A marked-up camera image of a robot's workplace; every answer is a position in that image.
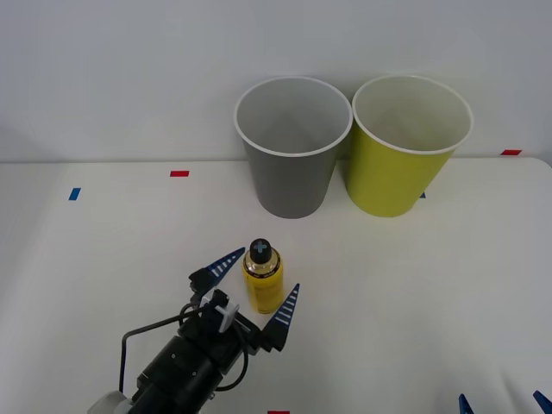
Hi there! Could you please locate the grey plastic bin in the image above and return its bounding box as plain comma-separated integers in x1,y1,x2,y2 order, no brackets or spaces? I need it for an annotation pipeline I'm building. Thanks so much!
233,76,354,220

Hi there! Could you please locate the yellow-green plastic bin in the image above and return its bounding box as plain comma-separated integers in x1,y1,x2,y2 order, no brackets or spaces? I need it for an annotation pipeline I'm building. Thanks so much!
343,74,474,218

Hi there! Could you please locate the yellow bottle with black cap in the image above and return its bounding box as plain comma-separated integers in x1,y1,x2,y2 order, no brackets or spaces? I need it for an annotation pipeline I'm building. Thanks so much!
241,237,285,315

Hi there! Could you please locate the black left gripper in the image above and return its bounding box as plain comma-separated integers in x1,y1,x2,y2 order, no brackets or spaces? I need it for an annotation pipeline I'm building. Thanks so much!
178,247,301,377

